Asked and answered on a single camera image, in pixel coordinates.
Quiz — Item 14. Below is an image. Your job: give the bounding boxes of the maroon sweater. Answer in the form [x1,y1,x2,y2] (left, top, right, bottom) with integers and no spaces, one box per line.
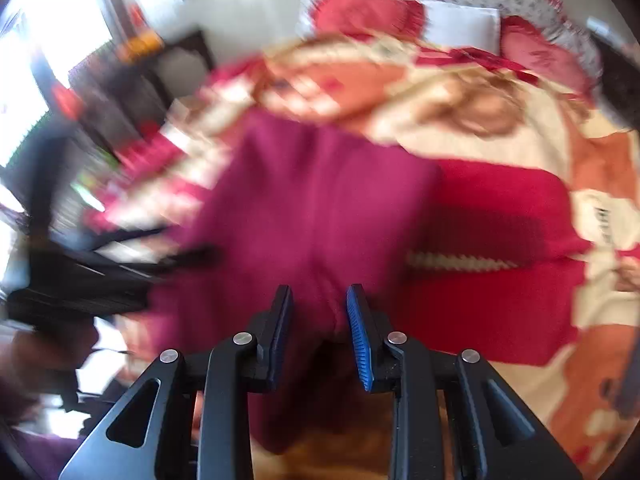
[149,110,440,454]

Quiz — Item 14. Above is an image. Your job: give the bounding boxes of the person's left hand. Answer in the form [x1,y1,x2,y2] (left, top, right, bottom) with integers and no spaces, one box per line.
[1,320,99,424]

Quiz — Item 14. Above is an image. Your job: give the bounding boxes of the red cream orange fleece blanket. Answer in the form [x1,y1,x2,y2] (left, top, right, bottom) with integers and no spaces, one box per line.
[88,32,639,479]

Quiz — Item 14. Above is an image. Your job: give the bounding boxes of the dark wooden side table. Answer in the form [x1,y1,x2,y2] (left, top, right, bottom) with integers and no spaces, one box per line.
[68,28,216,154]

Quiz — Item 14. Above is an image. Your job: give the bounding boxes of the yellow plastic basket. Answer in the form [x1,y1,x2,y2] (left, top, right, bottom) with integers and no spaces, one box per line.
[117,29,164,63]

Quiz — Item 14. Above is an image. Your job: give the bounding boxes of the red heart cushion left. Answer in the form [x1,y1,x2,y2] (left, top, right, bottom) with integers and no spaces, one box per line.
[309,0,426,38]

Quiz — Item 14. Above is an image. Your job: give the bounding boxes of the red heart cushion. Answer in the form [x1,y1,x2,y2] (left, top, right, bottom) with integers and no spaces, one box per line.
[309,0,426,38]
[500,15,592,96]

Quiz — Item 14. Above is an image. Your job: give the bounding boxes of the red heart cushion right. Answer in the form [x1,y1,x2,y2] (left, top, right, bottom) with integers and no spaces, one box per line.
[500,15,592,96]

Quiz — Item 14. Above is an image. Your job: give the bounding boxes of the white pillow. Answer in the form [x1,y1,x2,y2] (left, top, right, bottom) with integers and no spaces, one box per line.
[420,0,501,54]

